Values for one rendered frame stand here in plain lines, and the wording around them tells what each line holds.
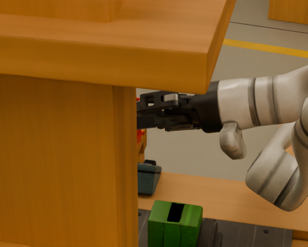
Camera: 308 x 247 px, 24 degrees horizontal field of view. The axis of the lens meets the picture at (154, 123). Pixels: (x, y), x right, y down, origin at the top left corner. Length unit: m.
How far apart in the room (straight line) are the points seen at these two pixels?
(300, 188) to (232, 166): 1.95
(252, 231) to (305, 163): 0.29
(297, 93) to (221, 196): 0.52
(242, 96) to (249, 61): 3.08
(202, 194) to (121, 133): 0.80
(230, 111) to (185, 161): 2.18
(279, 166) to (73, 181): 0.60
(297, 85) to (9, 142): 0.45
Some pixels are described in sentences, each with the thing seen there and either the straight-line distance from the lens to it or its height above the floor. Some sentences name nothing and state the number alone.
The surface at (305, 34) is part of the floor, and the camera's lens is 4.48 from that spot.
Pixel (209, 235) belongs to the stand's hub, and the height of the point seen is 1.15.
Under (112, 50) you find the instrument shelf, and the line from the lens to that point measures 0.58.
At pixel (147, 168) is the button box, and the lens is 1.46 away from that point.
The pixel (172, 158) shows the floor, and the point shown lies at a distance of 3.20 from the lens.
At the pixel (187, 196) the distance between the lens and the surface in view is 1.47.
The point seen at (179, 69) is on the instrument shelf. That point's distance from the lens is 0.58.
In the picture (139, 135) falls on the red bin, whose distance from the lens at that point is 1.81.
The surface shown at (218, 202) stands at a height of 0.90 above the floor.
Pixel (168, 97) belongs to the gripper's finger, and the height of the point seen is 1.30.
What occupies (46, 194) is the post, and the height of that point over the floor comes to 1.35.
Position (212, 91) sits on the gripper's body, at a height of 1.30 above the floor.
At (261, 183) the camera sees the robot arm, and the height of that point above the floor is 1.06.
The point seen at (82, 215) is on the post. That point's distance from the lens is 0.74.
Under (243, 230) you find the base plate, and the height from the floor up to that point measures 0.90.
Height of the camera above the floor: 1.78
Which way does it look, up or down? 31 degrees down
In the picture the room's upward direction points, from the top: straight up
